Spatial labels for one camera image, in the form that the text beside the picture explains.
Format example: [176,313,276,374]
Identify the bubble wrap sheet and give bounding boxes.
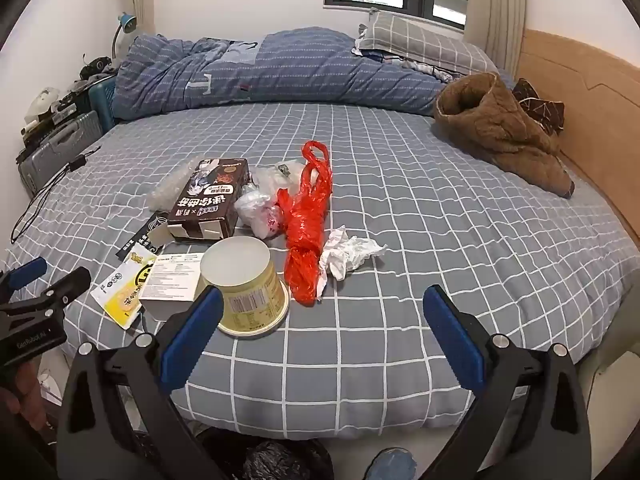
[146,156,197,212]

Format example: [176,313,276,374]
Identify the dark brown patterned cloth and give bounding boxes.
[512,78,566,136]

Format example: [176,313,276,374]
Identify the yellow sachet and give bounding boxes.
[90,250,159,331]

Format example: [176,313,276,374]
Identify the white appliance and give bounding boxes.
[24,87,62,128]

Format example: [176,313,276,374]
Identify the blue desk lamp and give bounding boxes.
[111,11,139,61]

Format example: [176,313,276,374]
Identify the black packet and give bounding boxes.
[116,212,169,264]

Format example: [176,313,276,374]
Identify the white cardboard box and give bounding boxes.
[137,254,214,324]

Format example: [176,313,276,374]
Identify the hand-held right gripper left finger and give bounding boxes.
[55,286,224,480]

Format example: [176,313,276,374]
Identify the white tissue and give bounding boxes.
[318,226,389,282]

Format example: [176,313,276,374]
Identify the white crumpled plastic bag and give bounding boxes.
[234,185,290,239]

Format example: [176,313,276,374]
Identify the brown padded jacket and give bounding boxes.
[433,72,576,199]

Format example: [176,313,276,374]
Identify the black device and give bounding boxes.
[80,54,115,80]

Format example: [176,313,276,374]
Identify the blue slipper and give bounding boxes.
[372,447,419,480]

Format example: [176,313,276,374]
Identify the red plastic bag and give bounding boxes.
[276,141,334,306]

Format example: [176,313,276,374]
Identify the blue plastic crate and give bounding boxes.
[87,77,120,132]

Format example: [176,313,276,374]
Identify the person's left hand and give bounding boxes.
[7,360,51,442]

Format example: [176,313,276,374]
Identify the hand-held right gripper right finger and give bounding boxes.
[422,285,593,480]

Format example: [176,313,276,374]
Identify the yellow instant noodle cup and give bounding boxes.
[200,236,291,339]

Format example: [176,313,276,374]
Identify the clear plastic bag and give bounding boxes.
[249,157,309,197]

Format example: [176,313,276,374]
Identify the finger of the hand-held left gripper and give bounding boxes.
[0,257,48,302]
[0,266,92,320]

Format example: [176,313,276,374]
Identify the black and white box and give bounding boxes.
[150,157,250,244]

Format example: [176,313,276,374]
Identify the grey suitcase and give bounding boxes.
[17,110,107,197]

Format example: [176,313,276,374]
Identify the black cord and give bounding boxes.
[10,147,103,247]

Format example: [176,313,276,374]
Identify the grey checked pillow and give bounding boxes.
[356,10,501,82]

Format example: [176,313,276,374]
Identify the wooden headboard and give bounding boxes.
[515,29,640,243]

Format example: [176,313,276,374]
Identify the grey checked bedsheet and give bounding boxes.
[0,102,640,441]

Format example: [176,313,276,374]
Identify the black bag lined waste bin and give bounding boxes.
[192,425,335,480]

